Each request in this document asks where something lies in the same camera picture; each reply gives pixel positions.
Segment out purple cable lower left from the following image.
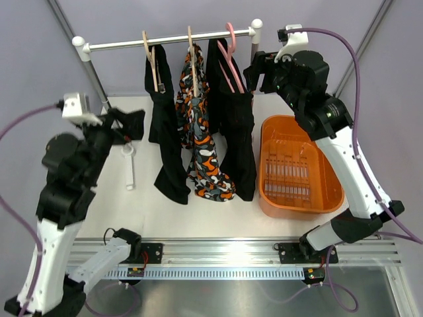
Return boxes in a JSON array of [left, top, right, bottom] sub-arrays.
[[84, 280, 142, 317]]

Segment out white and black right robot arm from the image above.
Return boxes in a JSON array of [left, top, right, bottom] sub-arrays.
[[243, 50, 404, 262]]

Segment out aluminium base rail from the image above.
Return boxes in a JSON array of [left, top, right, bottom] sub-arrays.
[[65, 239, 403, 268]]

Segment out white and steel clothes rack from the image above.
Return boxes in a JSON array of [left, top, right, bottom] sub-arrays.
[[71, 18, 264, 192]]

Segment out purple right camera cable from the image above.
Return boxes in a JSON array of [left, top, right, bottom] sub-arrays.
[[297, 28, 423, 245]]

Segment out beige wooden hanger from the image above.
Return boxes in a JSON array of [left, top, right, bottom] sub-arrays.
[[188, 26, 198, 98], [142, 30, 165, 94]]

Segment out orange plastic laundry basket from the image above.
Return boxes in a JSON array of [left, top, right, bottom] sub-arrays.
[[258, 115, 345, 221]]

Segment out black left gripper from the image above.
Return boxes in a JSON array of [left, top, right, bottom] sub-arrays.
[[77, 107, 145, 184]]

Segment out purple camera cable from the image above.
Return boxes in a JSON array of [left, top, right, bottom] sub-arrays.
[[297, 28, 423, 245], [0, 102, 65, 317]]

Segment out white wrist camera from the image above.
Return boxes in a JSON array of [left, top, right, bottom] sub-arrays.
[[274, 24, 309, 63], [62, 92, 102, 126]]

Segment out black shorts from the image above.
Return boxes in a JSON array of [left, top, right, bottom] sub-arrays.
[[206, 38, 256, 201], [144, 45, 190, 205]]

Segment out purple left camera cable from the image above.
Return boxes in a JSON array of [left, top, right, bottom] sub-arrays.
[[0, 102, 65, 317]]

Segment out orange camouflage shorts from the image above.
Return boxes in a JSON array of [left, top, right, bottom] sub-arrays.
[[175, 43, 235, 202]]

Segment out purple cable lower right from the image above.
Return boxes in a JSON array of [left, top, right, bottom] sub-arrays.
[[257, 246, 360, 313]]

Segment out white slotted cable duct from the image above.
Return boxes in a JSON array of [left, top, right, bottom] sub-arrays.
[[103, 267, 305, 281]]

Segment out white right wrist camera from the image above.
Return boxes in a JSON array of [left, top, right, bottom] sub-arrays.
[[274, 24, 309, 63]]

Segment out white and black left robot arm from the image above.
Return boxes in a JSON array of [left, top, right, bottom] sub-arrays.
[[4, 108, 145, 316]]

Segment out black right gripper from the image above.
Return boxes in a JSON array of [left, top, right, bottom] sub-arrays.
[[243, 49, 305, 114]]

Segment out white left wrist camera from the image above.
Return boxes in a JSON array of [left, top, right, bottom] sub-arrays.
[[62, 92, 102, 126]]

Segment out pink plastic hanger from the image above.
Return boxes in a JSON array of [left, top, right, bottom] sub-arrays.
[[217, 22, 245, 94]]

